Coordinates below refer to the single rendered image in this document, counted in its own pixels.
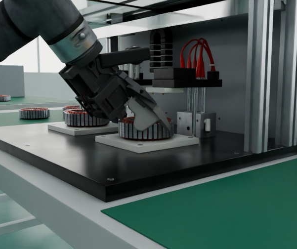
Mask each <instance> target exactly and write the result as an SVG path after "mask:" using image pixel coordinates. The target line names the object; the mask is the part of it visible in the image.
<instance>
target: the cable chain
mask: <svg viewBox="0 0 297 249"><path fill-rule="evenodd" d="M161 43H165V44H161ZM169 43H172V31H171V29H170V28H165V29H159V30H153V31H151V33H150V44H152V45H150V50H155V51H150V55H151V56H153V57H151V59H150V61H172V56H161V57H156V56H160V55H172V50H161V49H172V44H169ZM157 44H161V45H157ZM158 50H161V51H158ZM161 66H163V67H171V66H172V62H150V67H161ZM154 69H155V68H150V73H153V72H154Z"/></svg>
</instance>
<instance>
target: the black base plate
mask: <svg viewBox="0 0 297 249"><path fill-rule="evenodd" d="M61 123H65V122H54V123H42V124H25V125H12V126H0V149H1V150H3V151H5V152H7V153H9V154H11V155H13V156H15V157H17V158H19V159H21V160H23V161H25V162H27V163H29V164H31V165H33V166H35V167H37V168H39V169H41V170H43V171H45V172H47V173H49V174H50V175H52V176H54V177H56V178H58V179H60V180H62V181H64V182H66V183H68V184H70V185H72V186H74V187H76V188H78V189H80V190H82V191H84V192H86V193H88V194H90V195H92V196H94V197H96V198H98V199H100V200H102V201H104V202H106V203H107V202H111V201H115V200H119V199H123V198H127V197H131V196H135V195H139V194H143V193H147V192H151V191H154V190H158V189H162V188H166V187H170V186H174V185H178V184H182V183H186V182H190V181H194V180H198V179H202V178H205V177H209V176H213V175H217V174H221V173H225V172H229V171H233V170H237V169H241V168H245V167H249V166H254V165H257V164H261V163H265V162H269V161H273V160H277V159H281V158H285V157H289V156H293V155H297V145H295V146H293V145H292V146H290V147H287V146H283V145H275V139H274V138H268V141H267V152H261V153H259V154H257V153H253V152H252V151H250V152H246V151H244V134H240V133H233V132H226V131H219V130H216V136H215V137H209V138H202V139H199V144H194V145H187V146H181V147H175V148H169V149H163V150H157V151H151V152H145V153H136V152H132V151H129V150H125V149H121V148H117V147H114V146H110V145H106V144H103V143H99V142H96V141H95V136H99V135H108V134H117V133H118V131H115V132H106V133H97V134H88V135H79V136H73V135H69V134H65V133H61V132H58V131H54V130H51V129H48V127H47V125H49V124H61Z"/></svg>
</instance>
